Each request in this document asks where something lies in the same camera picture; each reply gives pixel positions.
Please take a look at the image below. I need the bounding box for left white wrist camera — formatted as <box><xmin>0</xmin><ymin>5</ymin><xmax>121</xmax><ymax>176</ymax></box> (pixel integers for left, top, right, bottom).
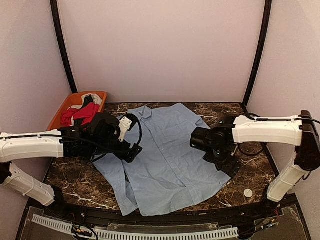
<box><xmin>118</xmin><ymin>116</ymin><xmax>133</xmax><ymax>142</ymax></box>

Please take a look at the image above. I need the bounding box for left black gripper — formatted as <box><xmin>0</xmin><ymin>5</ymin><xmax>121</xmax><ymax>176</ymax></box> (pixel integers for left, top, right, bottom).
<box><xmin>89</xmin><ymin>135</ymin><xmax>143</xmax><ymax>163</ymax></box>

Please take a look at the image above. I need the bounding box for red cloth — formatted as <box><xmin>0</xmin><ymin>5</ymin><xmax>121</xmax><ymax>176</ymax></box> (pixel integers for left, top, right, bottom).
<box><xmin>60</xmin><ymin>102</ymin><xmax>100</xmax><ymax>127</ymax></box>

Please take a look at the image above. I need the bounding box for black left frame pole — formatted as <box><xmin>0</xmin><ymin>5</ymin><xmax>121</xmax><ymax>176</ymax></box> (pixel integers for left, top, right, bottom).
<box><xmin>50</xmin><ymin>0</ymin><xmax>78</xmax><ymax>94</ymax></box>

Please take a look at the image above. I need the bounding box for white perforated cable tray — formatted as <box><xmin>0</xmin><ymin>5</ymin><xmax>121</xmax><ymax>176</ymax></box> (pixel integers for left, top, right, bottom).
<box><xmin>31</xmin><ymin>214</ymin><xmax>240</xmax><ymax>240</ymax></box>

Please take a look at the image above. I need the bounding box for light blue shirt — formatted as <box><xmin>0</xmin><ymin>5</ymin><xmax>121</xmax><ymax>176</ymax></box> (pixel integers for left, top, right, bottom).
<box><xmin>94</xmin><ymin>103</ymin><xmax>230</xmax><ymax>217</ymax></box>

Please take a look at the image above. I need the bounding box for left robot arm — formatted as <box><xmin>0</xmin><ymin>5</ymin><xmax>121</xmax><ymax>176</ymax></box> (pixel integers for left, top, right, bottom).
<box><xmin>0</xmin><ymin>113</ymin><xmax>142</xmax><ymax>218</ymax></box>

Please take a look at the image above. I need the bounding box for orange plastic basket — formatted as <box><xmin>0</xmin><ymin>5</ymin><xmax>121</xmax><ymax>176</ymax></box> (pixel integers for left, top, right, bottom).
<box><xmin>47</xmin><ymin>91</ymin><xmax>108</xmax><ymax>131</ymax></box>

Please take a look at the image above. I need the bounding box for white cloth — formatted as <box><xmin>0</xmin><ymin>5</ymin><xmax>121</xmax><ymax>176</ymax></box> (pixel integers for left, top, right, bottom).
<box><xmin>81</xmin><ymin>93</ymin><xmax>104</xmax><ymax>106</ymax></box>

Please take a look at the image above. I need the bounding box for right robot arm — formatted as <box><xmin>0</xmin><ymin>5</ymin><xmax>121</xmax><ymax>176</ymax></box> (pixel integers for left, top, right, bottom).
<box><xmin>190</xmin><ymin>110</ymin><xmax>320</xmax><ymax>217</ymax></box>

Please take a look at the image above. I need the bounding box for black right frame pole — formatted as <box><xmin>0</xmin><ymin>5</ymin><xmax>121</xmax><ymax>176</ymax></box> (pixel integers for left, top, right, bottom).
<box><xmin>242</xmin><ymin>0</ymin><xmax>273</xmax><ymax>108</ymax></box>

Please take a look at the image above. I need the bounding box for black frame pole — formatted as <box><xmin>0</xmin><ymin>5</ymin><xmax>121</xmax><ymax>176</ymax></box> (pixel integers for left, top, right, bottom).
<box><xmin>242</xmin><ymin>0</ymin><xmax>273</xmax><ymax>108</ymax></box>
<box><xmin>50</xmin><ymin>0</ymin><xmax>78</xmax><ymax>94</ymax></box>

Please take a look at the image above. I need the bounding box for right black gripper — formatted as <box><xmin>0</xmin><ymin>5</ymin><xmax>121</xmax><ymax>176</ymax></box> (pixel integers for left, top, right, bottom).
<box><xmin>204</xmin><ymin>143</ymin><xmax>244</xmax><ymax>177</ymax></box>

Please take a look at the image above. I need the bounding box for dark green cloth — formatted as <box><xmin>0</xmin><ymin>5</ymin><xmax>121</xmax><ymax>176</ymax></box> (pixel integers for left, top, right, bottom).
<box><xmin>81</xmin><ymin>94</ymin><xmax>95</xmax><ymax>109</ymax></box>

